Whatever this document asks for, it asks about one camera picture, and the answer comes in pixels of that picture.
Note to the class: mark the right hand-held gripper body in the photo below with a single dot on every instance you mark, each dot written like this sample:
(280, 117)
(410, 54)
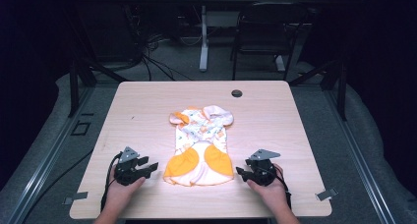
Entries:
(262, 171)

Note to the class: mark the orange and white baby romper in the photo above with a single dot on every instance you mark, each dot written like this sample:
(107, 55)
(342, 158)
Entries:
(200, 145)

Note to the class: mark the aluminium floor rail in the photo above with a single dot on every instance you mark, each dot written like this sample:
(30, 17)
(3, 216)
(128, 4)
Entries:
(359, 158)
(49, 158)

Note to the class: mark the black frame stand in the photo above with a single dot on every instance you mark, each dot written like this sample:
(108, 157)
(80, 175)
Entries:
(74, 86)
(342, 89)

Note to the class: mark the white table leg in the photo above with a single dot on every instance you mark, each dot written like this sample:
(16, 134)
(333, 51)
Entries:
(204, 37)

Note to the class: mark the person's right hand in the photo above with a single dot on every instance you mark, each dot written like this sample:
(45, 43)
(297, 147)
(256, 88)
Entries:
(270, 194)

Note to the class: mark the black chair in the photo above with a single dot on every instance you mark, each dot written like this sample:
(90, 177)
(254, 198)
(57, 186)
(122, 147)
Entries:
(268, 27)

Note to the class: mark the grey metal bracket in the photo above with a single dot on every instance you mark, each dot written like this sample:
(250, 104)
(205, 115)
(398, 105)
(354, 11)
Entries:
(76, 197)
(326, 194)

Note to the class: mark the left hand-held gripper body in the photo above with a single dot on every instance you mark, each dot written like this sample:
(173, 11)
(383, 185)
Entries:
(126, 171)

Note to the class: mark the person's left hand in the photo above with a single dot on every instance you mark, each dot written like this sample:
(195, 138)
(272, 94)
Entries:
(121, 193)

